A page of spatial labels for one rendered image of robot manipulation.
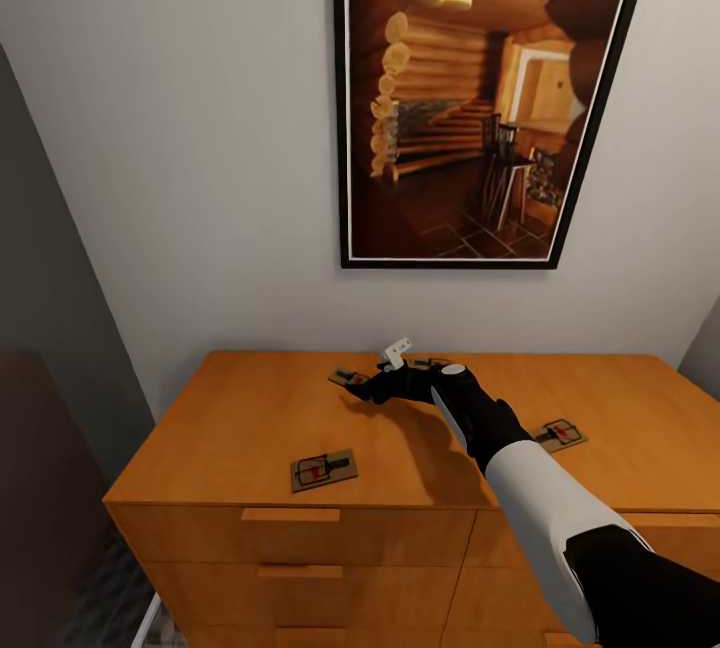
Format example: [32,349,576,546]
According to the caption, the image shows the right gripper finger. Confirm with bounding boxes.
[346,382,372,401]

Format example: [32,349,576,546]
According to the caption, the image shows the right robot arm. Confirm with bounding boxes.
[346,338,720,648]

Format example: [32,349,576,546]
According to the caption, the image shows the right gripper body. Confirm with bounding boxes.
[368,359,416,405]

